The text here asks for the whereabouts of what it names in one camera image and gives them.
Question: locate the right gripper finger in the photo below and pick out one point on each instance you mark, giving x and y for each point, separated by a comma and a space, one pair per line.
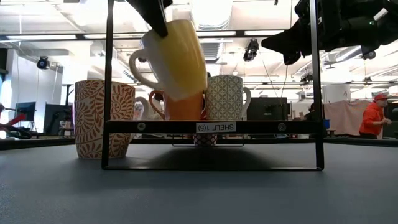
289, 40

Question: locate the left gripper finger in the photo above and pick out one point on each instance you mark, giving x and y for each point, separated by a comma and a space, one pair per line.
152, 15

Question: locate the grey-green tile patterned mug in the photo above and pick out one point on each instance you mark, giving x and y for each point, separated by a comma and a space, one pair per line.
224, 99

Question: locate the plain orange mug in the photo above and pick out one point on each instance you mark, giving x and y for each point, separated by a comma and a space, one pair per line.
186, 109

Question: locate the red and white mug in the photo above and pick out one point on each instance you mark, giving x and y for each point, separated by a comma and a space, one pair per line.
202, 116

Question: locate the orange leaf patterned mug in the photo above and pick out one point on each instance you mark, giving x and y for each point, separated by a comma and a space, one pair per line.
90, 118

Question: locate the red lattice patterned mug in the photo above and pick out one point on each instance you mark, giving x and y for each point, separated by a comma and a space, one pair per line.
204, 140

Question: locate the black ceiling spotlight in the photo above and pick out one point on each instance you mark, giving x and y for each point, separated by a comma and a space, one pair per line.
251, 49
43, 62

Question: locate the wide black monitor back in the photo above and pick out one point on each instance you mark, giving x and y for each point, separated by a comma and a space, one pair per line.
267, 109

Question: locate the beige draped cloth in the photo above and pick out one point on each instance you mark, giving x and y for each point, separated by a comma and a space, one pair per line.
345, 116

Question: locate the person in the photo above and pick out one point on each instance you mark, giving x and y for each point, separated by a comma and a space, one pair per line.
371, 118

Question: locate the black computer monitor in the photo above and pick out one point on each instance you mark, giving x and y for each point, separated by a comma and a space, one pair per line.
26, 110
57, 118

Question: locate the red and black device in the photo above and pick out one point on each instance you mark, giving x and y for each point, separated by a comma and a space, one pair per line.
12, 123

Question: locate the blue-grey table mat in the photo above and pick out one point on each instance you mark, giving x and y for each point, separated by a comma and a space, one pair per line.
199, 193

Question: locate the white cylindrical duct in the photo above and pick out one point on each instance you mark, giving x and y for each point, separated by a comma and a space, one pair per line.
335, 93

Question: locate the black frame wooden shelf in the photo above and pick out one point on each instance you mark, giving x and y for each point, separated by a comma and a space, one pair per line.
248, 127

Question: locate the black aluminium table frame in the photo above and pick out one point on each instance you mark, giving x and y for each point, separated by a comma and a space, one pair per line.
46, 143

